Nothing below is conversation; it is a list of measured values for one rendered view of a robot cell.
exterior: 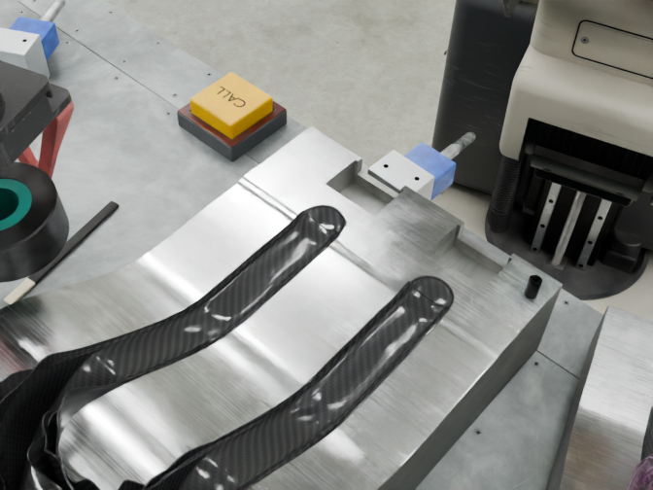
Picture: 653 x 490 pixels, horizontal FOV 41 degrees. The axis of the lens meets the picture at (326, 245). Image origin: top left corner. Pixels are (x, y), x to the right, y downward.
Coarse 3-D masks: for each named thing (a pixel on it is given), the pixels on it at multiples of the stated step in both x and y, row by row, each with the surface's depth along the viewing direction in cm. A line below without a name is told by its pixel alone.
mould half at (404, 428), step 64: (256, 192) 72; (320, 192) 72; (192, 256) 68; (320, 256) 68; (384, 256) 68; (512, 256) 69; (0, 320) 58; (64, 320) 59; (128, 320) 62; (256, 320) 65; (320, 320) 65; (448, 320) 64; (512, 320) 65; (128, 384) 56; (192, 384) 58; (256, 384) 60; (384, 384) 61; (448, 384) 61; (64, 448) 52; (128, 448) 52; (192, 448) 53; (320, 448) 57; (384, 448) 58; (448, 448) 67
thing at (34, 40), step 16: (64, 0) 99; (48, 16) 96; (0, 32) 91; (16, 32) 91; (32, 32) 93; (48, 32) 93; (0, 48) 89; (16, 48) 89; (32, 48) 90; (48, 48) 94; (16, 64) 90; (32, 64) 90
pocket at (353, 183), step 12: (348, 168) 75; (360, 168) 76; (336, 180) 74; (348, 180) 76; (360, 180) 76; (372, 180) 76; (348, 192) 76; (360, 192) 76; (372, 192) 76; (384, 192) 75; (396, 192) 75; (360, 204) 75; (372, 204) 75; (384, 204) 75
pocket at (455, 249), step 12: (456, 228) 71; (444, 240) 70; (456, 240) 72; (468, 240) 71; (432, 252) 70; (444, 252) 72; (456, 252) 72; (468, 252) 72; (480, 252) 71; (456, 264) 71; (468, 264) 71; (480, 264) 71; (492, 264) 70; (504, 264) 70; (468, 276) 71; (480, 276) 71; (492, 276) 71
